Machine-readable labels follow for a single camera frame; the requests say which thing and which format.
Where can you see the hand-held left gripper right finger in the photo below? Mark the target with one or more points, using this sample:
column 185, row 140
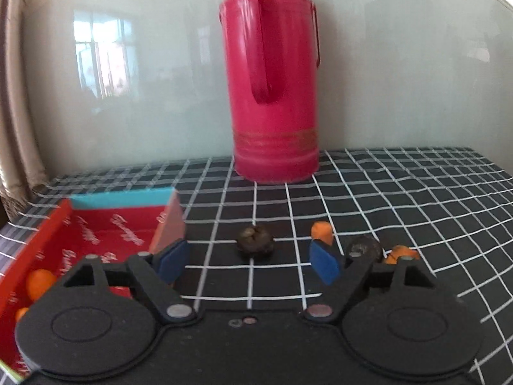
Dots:
column 324, row 262

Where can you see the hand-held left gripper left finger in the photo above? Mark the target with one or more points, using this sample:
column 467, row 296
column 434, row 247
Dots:
column 173, row 262

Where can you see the dark mangosteen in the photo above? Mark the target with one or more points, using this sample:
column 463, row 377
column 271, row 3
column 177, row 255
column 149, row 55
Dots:
column 255, row 241
column 362, row 245

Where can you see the colourful cardboard box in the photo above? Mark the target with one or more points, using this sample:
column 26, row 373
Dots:
column 100, row 232

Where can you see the large orange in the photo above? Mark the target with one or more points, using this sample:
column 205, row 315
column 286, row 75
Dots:
column 40, row 282

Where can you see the small orange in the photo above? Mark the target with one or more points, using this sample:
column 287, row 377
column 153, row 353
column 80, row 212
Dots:
column 22, row 313

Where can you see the carrot piece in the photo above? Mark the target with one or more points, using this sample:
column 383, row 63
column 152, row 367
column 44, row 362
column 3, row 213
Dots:
column 322, row 232

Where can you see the split brownish orange fruit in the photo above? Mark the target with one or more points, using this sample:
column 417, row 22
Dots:
column 400, row 252

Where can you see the black white checked tablecloth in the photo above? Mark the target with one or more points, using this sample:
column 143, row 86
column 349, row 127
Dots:
column 421, row 208

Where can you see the red thermos flask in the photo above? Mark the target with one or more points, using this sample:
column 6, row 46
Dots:
column 272, row 88

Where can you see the beige curtain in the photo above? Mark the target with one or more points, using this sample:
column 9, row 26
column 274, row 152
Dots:
column 16, row 108

